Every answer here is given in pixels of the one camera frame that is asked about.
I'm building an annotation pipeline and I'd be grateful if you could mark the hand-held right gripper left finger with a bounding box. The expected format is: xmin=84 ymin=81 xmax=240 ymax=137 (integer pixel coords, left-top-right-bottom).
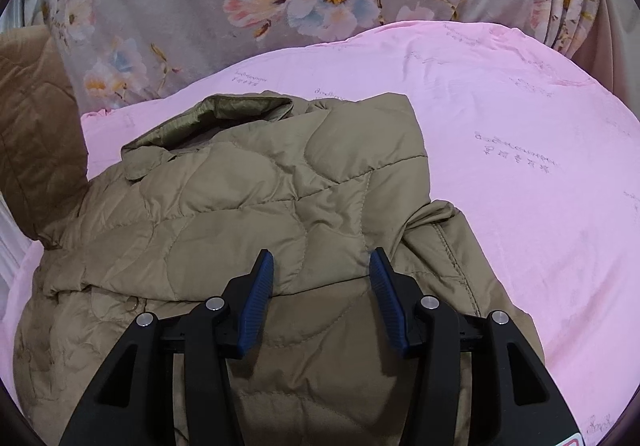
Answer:
xmin=59 ymin=250 xmax=275 ymax=446

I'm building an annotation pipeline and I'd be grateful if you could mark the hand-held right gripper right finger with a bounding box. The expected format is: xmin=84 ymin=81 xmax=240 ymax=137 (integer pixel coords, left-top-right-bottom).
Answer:
xmin=369 ymin=247 xmax=566 ymax=446

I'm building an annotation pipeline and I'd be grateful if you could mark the khaki quilted jacket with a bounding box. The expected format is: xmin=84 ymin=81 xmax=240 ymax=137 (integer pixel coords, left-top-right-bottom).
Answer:
xmin=12 ymin=90 xmax=546 ymax=446

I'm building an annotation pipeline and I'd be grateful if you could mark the pink printed blanket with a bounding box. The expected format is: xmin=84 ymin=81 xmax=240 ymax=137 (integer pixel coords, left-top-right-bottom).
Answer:
xmin=0 ymin=20 xmax=640 ymax=446

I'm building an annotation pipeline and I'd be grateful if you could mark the white cloth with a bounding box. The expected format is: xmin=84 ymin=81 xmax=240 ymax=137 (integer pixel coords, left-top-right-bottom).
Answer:
xmin=0 ymin=196 xmax=36 ymax=287

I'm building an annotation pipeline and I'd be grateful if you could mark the brown quilted cloth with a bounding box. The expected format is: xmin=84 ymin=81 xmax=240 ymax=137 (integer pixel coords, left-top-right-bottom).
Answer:
xmin=0 ymin=26 xmax=90 ymax=243

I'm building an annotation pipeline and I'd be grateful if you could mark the grey floral quilt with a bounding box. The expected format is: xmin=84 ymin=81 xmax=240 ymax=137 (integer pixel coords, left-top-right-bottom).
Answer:
xmin=15 ymin=0 xmax=606 ymax=113

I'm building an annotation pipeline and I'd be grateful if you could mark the beige cloth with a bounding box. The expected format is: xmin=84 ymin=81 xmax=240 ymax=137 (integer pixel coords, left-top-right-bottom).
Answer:
xmin=582 ymin=0 xmax=633 ymax=96

